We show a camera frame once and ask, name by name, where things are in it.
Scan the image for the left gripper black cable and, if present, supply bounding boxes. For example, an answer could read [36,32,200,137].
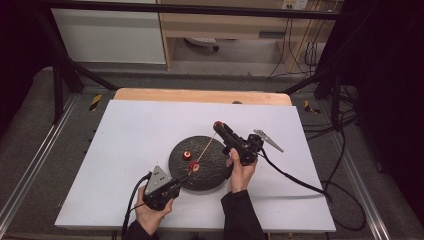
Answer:
[120,171,153,240]

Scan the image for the wooden board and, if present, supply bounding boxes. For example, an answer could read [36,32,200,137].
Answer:
[113,87,293,107]

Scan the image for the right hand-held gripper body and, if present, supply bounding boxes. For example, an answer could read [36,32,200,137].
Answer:
[233,129,285,167]

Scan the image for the thin wooden skewer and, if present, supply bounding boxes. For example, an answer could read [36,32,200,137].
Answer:
[187,132,217,177]

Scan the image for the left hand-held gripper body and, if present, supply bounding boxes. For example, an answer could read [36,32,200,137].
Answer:
[143,165,183,212]

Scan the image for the white power strip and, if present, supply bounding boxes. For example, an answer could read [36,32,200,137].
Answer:
[281,0,310,11]

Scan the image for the wooden desk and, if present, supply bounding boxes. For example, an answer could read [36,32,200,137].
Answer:
[156,0,336,73]

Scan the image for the person's left hand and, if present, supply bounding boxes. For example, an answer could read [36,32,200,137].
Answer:
[134,185,175,236]

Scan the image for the black round plate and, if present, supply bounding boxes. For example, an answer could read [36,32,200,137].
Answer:
[168,135,234,192]

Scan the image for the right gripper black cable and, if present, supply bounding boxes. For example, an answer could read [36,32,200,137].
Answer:
[258,148,367,232]

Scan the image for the chair base with caster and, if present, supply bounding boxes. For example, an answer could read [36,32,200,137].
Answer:
[184,36,221,53]

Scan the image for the white cabinet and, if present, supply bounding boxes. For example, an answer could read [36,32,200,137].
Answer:
[50,0,167,65]

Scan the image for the person's right hand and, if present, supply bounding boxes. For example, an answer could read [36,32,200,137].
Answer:
[226,148,259,194]

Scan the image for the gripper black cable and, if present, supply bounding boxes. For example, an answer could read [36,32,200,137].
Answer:
[258,148,367,232]
[120,171,153,240]

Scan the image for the black metal frame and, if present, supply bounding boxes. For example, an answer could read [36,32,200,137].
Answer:
[32,0,359,132]

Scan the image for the hanging black cables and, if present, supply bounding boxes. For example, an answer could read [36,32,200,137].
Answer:
[267,9,329,80]

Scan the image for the aluminium floor rail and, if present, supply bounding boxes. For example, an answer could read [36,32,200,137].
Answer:
[0,94,80,228]
[335,139,392,240]

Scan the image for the black floor cables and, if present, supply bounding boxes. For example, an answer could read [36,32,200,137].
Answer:
[301,84,359,142]

